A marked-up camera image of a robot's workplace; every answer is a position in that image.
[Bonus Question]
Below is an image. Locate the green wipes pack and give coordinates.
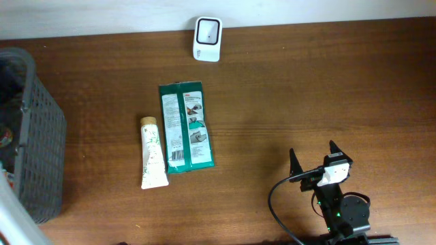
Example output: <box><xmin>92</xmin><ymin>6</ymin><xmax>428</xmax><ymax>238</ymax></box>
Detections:
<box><xmin>159</xmin><ymin>82</ymin><xmax>215</xmax><ymax>174</ymax></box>

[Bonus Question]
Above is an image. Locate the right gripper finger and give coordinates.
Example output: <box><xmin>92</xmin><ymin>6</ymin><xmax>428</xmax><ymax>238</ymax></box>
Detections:
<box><xmin>328</xmin><ymin>140</ymin><xmax>354</xmax><ymax>165</ymax></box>
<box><xmin>289</xmin><ymin>148</ymin><xmax>303</xmax><ymax>182</ymax></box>

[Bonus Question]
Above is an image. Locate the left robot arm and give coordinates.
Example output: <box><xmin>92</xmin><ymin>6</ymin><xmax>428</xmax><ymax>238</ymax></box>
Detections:
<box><xmin>1</xmin><ymin>173</ymin><xmax>52</xmax><ymax>245</ymax></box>

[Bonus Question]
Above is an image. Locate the green lid jar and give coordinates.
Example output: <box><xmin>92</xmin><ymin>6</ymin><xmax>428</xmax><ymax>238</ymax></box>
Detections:
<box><xmin>0</xmin><ymin>126</ymin><xmax>13</xmax><ymax>148</ymax></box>

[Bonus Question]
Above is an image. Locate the white cream tube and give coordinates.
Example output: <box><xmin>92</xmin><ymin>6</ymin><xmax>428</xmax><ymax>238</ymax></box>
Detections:
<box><xmin>140</xmin><ymin>116</ymin><xmax>169</xmax><ymax>189</ymax></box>

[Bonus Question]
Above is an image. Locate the grey plastic mesh basket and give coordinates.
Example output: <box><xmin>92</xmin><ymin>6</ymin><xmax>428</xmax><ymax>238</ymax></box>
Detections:
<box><xmin>1</xmin><ymin>48</ymin><xmax>67</xmax><ymax>225</ymax></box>

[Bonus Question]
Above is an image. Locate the white barcode scanner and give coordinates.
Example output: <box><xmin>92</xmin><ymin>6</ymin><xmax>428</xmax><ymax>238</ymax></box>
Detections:
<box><xmin>193</xmin><ymin>16</ymin><xmax>223</xmax><ymax>62</ymax></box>

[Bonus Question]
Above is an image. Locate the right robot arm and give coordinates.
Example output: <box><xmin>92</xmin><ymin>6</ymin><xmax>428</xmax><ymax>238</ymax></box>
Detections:
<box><xmin>290</xmin><ymin>141</ymin><xmax>399</xmax><ymax>245</ymax></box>

